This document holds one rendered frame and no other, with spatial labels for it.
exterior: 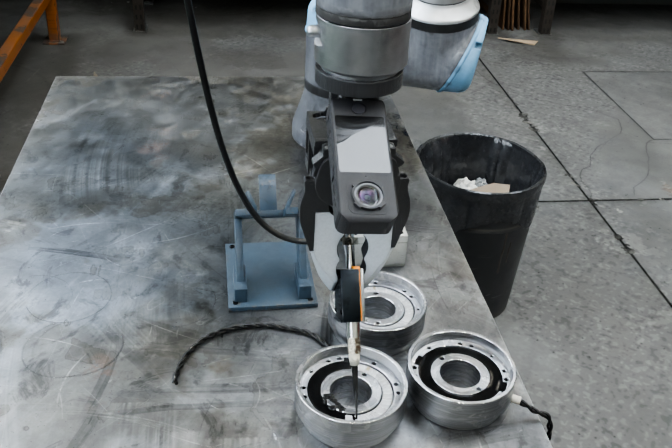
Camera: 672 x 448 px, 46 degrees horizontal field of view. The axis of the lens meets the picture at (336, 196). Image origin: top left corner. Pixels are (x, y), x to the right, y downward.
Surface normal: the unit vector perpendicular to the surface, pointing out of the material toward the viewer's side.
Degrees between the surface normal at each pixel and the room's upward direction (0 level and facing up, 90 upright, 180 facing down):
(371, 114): 29
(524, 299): 0
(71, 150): 0
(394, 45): 90
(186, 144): 0
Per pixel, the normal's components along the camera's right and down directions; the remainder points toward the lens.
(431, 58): -0.18, 0.63
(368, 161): 0.16, -0.51
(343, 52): -0.40, 0.45
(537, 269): 0.05, -0.86
